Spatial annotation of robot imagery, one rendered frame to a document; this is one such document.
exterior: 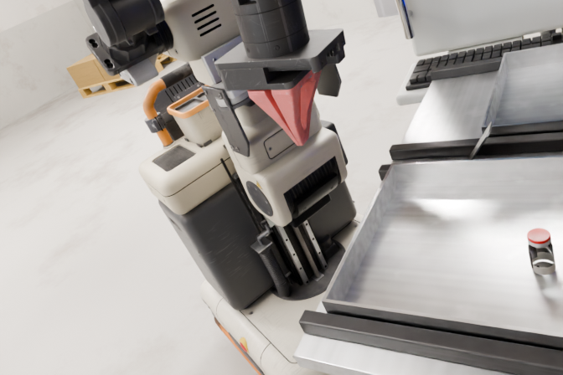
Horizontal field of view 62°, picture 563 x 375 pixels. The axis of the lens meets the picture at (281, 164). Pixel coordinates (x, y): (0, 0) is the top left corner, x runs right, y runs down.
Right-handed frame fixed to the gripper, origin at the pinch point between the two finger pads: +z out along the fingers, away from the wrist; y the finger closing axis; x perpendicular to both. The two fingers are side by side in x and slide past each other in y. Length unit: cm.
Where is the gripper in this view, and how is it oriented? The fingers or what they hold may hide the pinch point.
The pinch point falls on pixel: (301, 135)
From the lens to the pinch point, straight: 45.5
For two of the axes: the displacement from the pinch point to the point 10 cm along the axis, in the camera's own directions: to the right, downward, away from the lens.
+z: 2.4, 8.3, 5.1
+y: 8.6, 0.6, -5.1
